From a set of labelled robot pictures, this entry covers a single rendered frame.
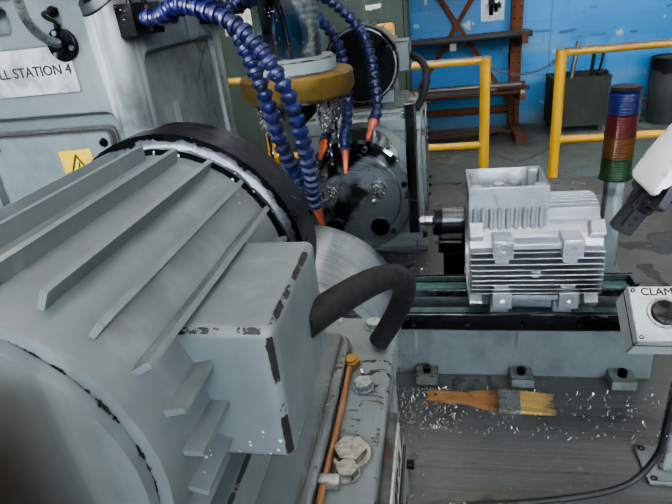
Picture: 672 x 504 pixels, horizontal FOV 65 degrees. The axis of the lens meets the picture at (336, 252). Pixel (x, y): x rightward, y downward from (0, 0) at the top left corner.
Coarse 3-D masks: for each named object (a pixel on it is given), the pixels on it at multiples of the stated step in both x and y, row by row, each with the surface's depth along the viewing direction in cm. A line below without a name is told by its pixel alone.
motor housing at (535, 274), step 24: (552, 192) 87; (576, 192) 87; (552, 216) 84; (576, 216) 83; (600, 216) 83; (528, 240) 82; (552, 240) 82; (600, 240) 81; (480, 264) 83; (504, 264) 83; (528, 264) 82; (552, 264) 81; (576, 264) 81; (600, 264) 81; (480, 288) 86; (504, 288) 85; (528, 288) 84; (552, 288) 83; (576, 288) 83; (600, 288) 82
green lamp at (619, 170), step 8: (608, 160) 109; (632, 160) 109; (600, 168) 112; (608, 168) 109; (616, 168) 109; (624, 168) 108; (600, 176) 112; (608, 176) 110; (616, 176) 109; (624, 176) 109
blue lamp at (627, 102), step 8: (608, 96) 106; (616, 96) 103; (624, 96) 102; (632, 96) 102; (640, 96) 103; (608, 104) 106; (616, 104) 104; (624, 104) 103; (632, 104) 103; (640, 104) 104; (608, 112) 106; (616, 112) 104; (624, 112) 104; (632, 112) 103
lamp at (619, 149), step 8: (608, 144) 108; (616, 144) 107; (624, 144) 106; (632, 144) 107; (608, 152) 108; (616, 152) 107; (624, 152) 107; (632, 152) 107; (616, 160) 108; (624, 160) 108
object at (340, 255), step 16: (320, 240) 67; (336, 240) 68; (352, 240) 70; (320, 256) 63; (336, 256) 64; (352, 256) 66; (368, 256) 69; (320, 272) 60; (336, 272) 61; (352, 272) 63; (320, 288) 58; (368, 304) 60; (384, 304) 64
